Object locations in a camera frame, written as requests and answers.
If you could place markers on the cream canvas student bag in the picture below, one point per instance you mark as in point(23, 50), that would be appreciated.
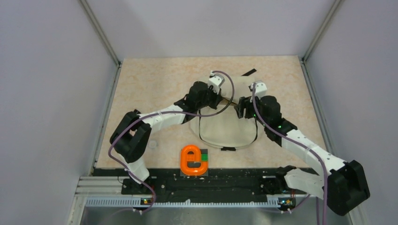
point(226, 130)

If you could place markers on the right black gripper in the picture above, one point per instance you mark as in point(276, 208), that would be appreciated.
point(244, 103)

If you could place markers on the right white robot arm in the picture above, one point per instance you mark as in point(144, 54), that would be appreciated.
point(341, 184)

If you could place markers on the orange ring toy on bricks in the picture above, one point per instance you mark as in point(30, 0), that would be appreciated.
point(193, 161)

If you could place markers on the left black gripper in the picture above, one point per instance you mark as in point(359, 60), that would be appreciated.
point(218, 98)

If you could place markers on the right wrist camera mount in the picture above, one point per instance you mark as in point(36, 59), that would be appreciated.
point(258, 89)

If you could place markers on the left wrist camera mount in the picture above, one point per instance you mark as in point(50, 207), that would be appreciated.
point(216, 80)

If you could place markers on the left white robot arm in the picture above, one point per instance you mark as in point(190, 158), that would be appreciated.
point(132, 134)

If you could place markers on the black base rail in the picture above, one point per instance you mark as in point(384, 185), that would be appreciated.
point(238, 185)

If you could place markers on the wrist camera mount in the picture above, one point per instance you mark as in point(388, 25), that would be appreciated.
point(216, 80)
point(258, 89)

